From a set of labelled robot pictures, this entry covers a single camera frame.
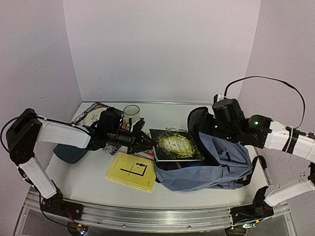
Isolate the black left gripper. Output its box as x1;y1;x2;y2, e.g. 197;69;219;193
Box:
107;125;159;155

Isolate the red floral book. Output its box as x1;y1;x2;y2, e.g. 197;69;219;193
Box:
140;150;155;159

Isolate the white floral notebook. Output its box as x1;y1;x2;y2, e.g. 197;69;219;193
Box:
165;127;188;132

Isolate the green Alice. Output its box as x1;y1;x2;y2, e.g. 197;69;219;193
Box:
149;129;205;162

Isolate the yellow book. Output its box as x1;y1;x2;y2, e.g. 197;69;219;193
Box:
106;152;156;192

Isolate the blue grey backpack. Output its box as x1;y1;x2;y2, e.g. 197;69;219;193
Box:
155;107;267;192

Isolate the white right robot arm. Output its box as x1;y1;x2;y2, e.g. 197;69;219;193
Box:
198;99;315;224

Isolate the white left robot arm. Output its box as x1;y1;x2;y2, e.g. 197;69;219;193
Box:
0;107;156;220

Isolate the white ribbed mug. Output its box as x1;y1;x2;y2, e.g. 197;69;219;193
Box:
123;105;140;127

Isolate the patterned patchwork placemat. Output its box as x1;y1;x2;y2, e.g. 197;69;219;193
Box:
71;102;123;155

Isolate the cream and blue plate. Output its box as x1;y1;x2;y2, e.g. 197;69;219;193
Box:
83;108;107;126

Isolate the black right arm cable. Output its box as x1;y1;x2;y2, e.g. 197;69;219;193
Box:
223;76;306;130

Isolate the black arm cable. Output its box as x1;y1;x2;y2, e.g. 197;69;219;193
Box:
0;115;28;153
223;76;306;130

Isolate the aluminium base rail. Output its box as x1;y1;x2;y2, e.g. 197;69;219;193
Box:
13;188;297;236

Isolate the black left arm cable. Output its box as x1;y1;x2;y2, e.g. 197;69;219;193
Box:
0;115;28;153

